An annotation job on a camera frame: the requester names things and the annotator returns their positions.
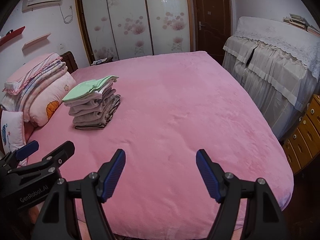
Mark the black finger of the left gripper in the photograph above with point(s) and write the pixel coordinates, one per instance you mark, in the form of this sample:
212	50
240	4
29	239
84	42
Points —
49	163
27	150

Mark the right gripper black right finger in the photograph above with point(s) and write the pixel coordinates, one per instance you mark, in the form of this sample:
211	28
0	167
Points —
263	217

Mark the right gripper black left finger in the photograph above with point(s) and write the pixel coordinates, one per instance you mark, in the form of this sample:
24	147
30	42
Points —
58	217

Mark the light green shirt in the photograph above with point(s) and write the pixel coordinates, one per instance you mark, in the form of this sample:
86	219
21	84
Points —
88	88

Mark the stack of folded clothes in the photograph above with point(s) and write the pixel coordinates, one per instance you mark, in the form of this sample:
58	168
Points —
94	111

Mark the small pink embroidered pillow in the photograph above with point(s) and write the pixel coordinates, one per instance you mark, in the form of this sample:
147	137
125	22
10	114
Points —
12	131

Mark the pink cartoon comforter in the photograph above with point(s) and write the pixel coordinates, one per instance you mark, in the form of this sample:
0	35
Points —
44	100

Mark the folded pink striped quilt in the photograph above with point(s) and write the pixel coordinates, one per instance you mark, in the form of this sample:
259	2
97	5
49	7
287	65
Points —
37	73

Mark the wooden drawer cabinet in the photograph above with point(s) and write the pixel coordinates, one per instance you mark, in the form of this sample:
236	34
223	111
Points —
302	146

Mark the dark wooden headboard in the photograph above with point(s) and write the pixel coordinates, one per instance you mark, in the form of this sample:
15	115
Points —
69	59

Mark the dark nightstand with items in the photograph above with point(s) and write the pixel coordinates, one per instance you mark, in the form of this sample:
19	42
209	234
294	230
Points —
102	61

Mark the pink fleece bed blanket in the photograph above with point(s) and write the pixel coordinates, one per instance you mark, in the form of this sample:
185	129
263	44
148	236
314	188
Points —
172	105

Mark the beige lace covered furniture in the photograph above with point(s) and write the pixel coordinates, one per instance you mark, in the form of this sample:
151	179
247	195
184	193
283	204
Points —
277	64

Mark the floral sliding wardrobe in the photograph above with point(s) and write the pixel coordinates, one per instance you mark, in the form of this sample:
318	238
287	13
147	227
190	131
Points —
124	29

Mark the stack of books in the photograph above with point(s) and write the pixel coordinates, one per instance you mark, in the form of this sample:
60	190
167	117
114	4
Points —
301	23

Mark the dark brown wooden door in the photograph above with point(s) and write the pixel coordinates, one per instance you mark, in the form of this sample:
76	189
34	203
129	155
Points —
213	26

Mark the pink wall shelf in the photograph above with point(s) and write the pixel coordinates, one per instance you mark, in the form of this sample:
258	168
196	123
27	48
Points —
35	41

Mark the red wall shelf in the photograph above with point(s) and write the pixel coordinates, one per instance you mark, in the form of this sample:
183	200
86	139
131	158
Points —
11	35

